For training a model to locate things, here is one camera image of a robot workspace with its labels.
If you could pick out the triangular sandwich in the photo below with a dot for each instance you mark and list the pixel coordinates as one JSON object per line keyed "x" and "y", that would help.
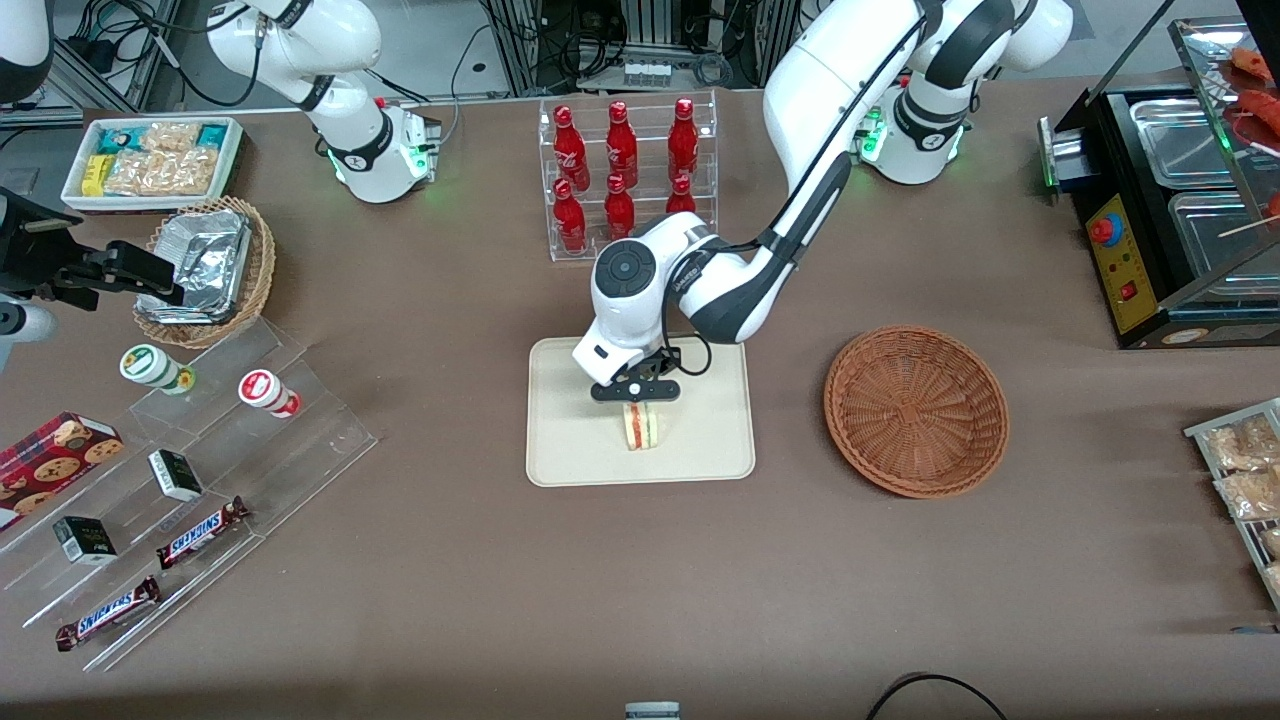
{"x": 642, "y": 430}

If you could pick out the clear bag of snacks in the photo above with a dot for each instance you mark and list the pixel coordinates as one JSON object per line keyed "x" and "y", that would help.
{"x": 1240, "y": 445}
{"x": 1274, "y": 580}
{"x": 1250, "y": 495}
{"x": 1272, "y": 542}

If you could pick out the black food warmer machine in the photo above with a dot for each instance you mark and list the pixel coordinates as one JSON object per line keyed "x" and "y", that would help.
{"x": 1120, "y": 260}

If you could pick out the metal snack tray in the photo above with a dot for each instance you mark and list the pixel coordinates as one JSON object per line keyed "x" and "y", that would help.
{"x": 1200, "y": 430}

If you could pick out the yellow snack pack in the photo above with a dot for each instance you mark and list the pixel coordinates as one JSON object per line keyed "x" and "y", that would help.
{"x": 94, "y": 175}

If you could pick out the red cookie box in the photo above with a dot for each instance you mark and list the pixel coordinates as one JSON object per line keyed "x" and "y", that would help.
{"x": 55, "y": 460}

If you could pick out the white rectangular snack tray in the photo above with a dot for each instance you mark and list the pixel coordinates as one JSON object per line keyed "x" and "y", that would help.
{"x": 230, "y": 165}

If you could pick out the grey device edge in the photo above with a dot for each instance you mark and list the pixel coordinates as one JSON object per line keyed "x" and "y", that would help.
{"x": 652, "y": 711}

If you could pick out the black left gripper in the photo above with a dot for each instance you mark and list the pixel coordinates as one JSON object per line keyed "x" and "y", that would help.
{"x": 655, "y": 364}

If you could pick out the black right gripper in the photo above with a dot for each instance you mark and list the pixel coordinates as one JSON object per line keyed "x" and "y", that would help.
{"x": 32, "y": 262}

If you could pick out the teal snack pack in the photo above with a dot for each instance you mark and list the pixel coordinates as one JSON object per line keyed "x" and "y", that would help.
{"x": 212, "y": 134}

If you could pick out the Snickers chocolate bar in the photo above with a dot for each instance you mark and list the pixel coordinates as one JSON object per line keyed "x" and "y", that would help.
{"x": 200, "y": 533}
{"x": 108, "y": 613}

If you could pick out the round brown wicker basket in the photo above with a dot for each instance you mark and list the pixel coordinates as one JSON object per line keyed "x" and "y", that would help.
{"x": 915, "y": 410}

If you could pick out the large clear cracker bag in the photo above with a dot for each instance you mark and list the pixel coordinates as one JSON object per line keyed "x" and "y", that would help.
{"x": 160, "y": 173}

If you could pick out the small black box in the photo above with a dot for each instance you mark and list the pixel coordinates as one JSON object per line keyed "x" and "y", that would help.
{"x": 85, "y": 540}
{"x": 175, "y": 475}

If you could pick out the green snack pack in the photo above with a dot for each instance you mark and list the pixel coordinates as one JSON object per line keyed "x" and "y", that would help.
{"x": 116, "y": 138}

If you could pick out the red lid yogurt cup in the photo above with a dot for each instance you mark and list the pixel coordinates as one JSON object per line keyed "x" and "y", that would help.
{"x": 265, "y": 390}

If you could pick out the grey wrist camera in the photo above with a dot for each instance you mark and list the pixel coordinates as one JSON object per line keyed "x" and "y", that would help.
{"x": 22, "y": 325}
{"x": 600, "y": 358}

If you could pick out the clear acrylic stepped stand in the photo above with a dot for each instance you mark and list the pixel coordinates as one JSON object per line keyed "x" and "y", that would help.
{"x": 300, "y": 440}

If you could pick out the clear acrylic bottle rack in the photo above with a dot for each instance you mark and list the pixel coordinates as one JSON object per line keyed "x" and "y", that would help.
{"x": 645, "y": 105}

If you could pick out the silver box with green light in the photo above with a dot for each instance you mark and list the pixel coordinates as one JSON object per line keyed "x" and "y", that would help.
{"x": 1062, "y": 155}

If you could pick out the light wicker basket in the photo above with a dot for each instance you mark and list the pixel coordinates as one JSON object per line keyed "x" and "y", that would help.
{"x": 262, "y": 260}

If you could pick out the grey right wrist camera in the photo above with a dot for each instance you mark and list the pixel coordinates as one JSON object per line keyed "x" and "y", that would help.
{"x": 22, "y": 325}

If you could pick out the orange fried food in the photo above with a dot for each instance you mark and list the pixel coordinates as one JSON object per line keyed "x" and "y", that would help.
{"x": 1262, "y": 105}

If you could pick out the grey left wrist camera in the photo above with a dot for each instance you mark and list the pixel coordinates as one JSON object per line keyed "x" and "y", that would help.
{"x": 600, "y": 358}

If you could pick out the cream plastic tray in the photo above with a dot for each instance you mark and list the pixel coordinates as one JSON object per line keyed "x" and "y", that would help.
{"x": 580, "y": 440}

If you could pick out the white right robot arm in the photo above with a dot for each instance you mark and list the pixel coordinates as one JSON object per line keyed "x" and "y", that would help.
{"x": 350, "y": 40}

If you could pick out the small clear cracker bag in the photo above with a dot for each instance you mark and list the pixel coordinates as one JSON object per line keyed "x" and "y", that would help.
{"x": 170, "y": 135}

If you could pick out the silver foil container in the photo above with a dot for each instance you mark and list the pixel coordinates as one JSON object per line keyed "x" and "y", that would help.
{"x": 205, "y": 260}

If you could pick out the red cola bottle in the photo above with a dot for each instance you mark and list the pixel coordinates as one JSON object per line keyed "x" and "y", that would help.
{"x": 568, "y": 145}
{"x": 681, "y": 198}
{"x": 619, "y": 210}
{"x": 683, "y": 140}
{"x": 621, "y": 145}
{"x": 569, "y": 220}

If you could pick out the white power strip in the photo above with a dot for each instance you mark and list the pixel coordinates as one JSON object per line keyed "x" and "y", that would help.
{"x": 647, "y": 73}

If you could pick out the green lid yogurt cup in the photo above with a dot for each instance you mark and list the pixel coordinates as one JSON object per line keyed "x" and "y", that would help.
{"x": 148, "y": 365}

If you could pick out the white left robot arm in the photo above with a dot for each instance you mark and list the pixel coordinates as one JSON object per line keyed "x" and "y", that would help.
{"x": 820, "y": 90}

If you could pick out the steel warmer pan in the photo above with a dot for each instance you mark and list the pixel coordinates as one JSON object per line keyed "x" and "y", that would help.
{"x": 1215, "y": 240}
{"x": 1180, "y": 140}

